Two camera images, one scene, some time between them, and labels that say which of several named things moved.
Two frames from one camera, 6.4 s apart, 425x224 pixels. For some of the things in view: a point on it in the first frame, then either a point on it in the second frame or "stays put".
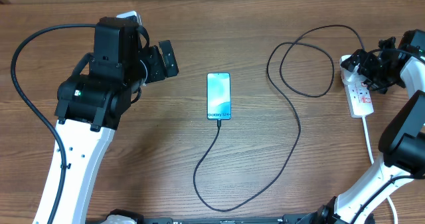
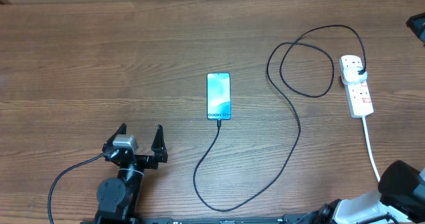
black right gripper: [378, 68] to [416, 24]
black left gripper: [152, 55] to [158, 147]
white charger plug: [350, 78] stays put
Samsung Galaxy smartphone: [219, 96] stays put
